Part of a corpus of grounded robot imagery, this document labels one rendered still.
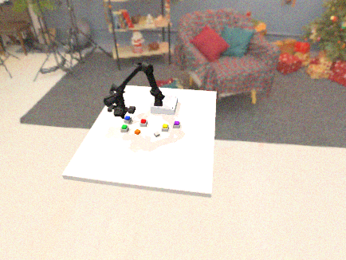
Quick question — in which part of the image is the green button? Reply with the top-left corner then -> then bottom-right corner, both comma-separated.
120,124 -> 129,132

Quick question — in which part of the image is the purple button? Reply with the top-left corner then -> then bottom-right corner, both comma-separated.
173,121 -> 180,128

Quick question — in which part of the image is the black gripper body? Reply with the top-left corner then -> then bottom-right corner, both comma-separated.
108,100 -> 136,114

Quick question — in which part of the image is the red button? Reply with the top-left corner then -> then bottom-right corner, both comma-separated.
140,119 -> 147,127

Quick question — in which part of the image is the blue button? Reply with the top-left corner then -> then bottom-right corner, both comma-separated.
124,116 -> 132,124

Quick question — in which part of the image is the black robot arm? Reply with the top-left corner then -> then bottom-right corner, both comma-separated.
104,61 -> 165,116

